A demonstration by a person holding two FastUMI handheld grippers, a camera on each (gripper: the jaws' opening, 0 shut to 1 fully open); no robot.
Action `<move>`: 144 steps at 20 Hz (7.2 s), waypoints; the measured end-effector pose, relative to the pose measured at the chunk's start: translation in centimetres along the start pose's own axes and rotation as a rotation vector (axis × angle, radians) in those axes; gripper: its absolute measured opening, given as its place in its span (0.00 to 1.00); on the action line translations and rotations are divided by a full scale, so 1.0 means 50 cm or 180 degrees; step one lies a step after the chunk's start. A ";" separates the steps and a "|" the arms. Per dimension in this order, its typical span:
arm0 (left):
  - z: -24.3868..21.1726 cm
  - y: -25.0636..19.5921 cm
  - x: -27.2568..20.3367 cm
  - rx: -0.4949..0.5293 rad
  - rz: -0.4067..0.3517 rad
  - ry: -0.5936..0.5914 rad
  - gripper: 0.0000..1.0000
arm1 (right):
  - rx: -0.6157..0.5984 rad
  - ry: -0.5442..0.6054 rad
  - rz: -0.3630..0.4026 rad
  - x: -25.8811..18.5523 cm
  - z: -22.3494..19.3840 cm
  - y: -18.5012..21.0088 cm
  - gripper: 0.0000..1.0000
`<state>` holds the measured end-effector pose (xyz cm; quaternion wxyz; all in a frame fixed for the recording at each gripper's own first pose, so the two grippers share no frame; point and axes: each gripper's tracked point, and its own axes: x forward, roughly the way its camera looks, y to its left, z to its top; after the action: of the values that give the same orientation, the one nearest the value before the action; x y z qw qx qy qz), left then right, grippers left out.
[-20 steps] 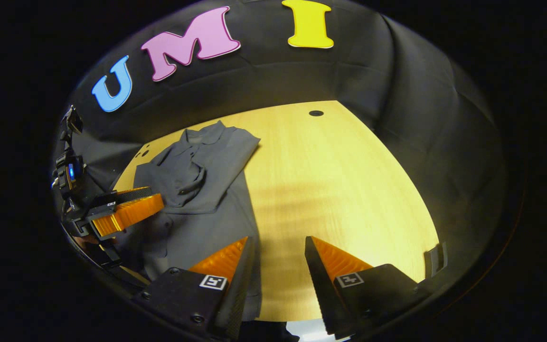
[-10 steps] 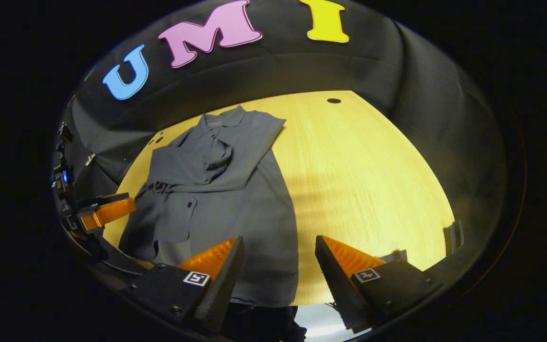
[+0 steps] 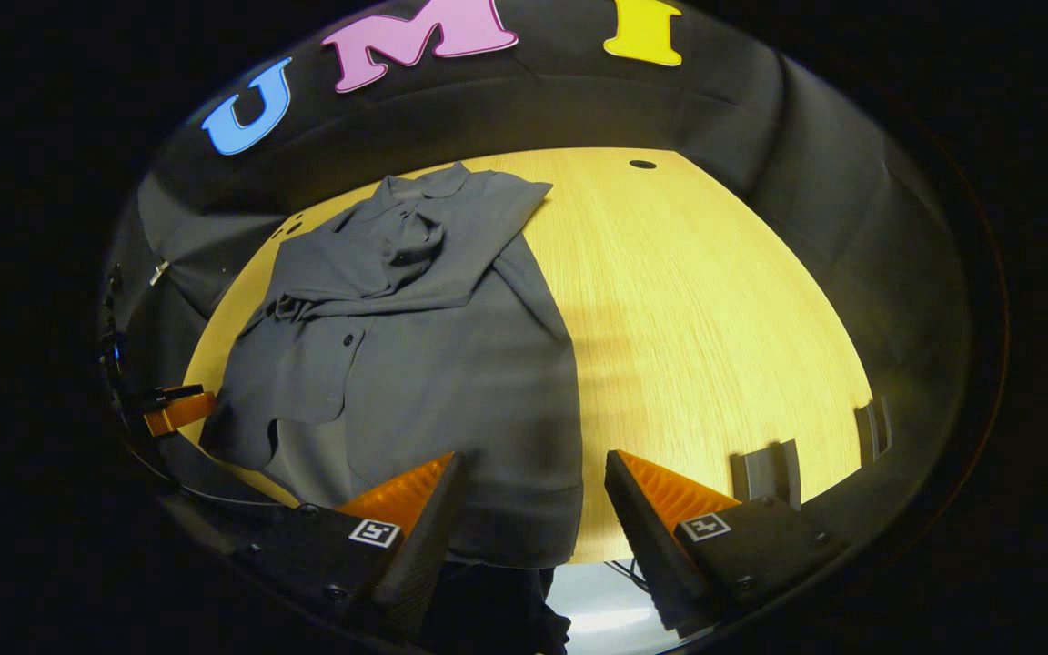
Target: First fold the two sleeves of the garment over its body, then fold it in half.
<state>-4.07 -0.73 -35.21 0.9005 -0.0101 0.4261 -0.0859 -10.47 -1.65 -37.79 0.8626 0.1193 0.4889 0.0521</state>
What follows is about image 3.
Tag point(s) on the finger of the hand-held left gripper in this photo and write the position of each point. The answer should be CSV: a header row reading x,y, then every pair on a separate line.
x,y
180,411

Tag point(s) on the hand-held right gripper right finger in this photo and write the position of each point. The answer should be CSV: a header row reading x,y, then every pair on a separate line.
x,y
647,546

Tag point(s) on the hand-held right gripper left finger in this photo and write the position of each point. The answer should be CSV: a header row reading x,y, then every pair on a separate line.
x,y
419,555

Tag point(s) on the grey button shirt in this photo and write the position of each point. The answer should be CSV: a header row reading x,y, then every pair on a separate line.
x,y
451,382

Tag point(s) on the silver metal clip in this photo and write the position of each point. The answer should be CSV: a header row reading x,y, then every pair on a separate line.
x,y
159,272

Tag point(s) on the black backdrop cloth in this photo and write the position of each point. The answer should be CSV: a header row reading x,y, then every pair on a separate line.
x,y
806,118

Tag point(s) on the grey table edge bracket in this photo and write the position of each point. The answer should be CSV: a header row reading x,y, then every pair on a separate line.
x,y
871,432
765,473

